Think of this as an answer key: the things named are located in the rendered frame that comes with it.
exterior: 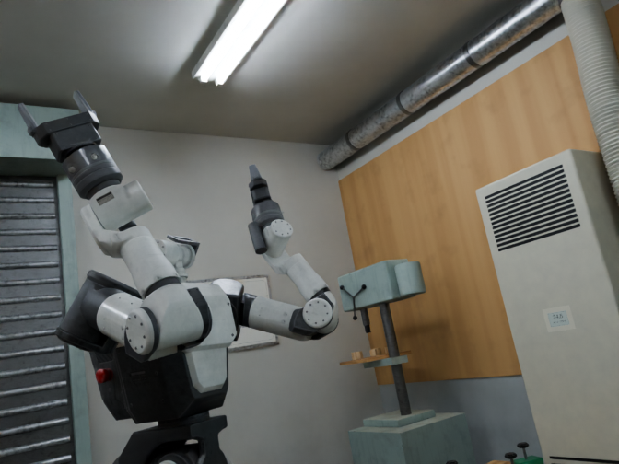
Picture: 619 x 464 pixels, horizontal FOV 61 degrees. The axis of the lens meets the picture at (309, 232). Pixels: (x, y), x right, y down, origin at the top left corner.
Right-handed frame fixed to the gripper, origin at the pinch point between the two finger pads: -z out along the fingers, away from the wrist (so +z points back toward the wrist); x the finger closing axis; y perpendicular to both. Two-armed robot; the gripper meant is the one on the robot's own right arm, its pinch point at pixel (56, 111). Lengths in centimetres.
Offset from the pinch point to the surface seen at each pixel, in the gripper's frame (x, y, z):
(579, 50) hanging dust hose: 215, 0, 31
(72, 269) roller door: 39, -196, -24
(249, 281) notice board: 132, -206, 28
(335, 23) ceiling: 170, -63, -49
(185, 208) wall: 117, -200, -32
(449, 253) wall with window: 208, -120, 81
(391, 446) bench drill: 112, -138, 143
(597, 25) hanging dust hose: 220, 10, 27
